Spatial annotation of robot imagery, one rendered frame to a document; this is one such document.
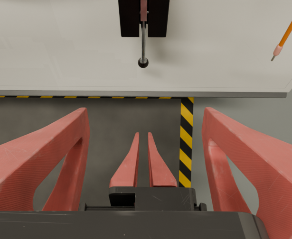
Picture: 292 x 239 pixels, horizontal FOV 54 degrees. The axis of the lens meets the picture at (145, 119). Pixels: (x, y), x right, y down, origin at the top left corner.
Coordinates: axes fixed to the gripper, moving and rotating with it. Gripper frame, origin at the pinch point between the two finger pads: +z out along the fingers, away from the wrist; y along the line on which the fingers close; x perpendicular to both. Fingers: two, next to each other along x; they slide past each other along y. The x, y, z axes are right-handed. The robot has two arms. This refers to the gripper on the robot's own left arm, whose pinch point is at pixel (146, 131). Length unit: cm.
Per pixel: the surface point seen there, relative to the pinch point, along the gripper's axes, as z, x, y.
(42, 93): 33.8, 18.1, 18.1
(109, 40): 28.6, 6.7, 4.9
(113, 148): 96, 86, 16
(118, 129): 100, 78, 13
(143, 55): 21.6, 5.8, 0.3
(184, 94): 34.1, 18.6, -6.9
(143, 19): 16.0, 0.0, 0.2
